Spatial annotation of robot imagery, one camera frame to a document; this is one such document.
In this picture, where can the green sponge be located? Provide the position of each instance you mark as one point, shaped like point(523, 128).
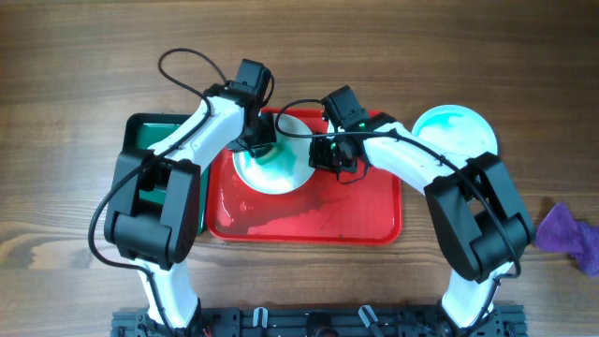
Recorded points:
point(267, 154)

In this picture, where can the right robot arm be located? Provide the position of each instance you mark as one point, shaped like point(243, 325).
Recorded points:
point(480, 221)

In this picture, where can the red plastic tray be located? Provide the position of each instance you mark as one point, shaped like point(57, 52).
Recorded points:
point(368, 212)

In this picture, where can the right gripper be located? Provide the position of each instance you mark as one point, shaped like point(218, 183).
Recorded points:
point(319, 161)

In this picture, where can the dark green tray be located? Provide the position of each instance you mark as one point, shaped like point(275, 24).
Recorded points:
point(144, 129)

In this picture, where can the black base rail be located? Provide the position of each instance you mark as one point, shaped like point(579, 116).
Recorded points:
point(403, 321)

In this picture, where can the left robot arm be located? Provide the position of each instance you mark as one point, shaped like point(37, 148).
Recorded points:
point(152, 208)

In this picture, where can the light blue plate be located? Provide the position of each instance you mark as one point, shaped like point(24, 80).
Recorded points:
point(457, 129)

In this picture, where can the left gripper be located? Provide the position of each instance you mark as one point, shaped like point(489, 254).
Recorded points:
point(270, 136)

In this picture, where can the purple cloth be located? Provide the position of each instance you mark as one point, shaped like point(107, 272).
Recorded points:
point(561, 232)

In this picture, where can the white plate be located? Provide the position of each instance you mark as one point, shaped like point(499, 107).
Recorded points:
point(286, 173)

